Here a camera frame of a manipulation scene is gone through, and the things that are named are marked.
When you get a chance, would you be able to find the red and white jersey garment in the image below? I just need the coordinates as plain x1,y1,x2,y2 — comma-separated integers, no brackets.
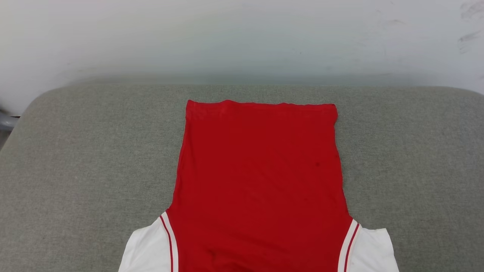
118,99,400,272

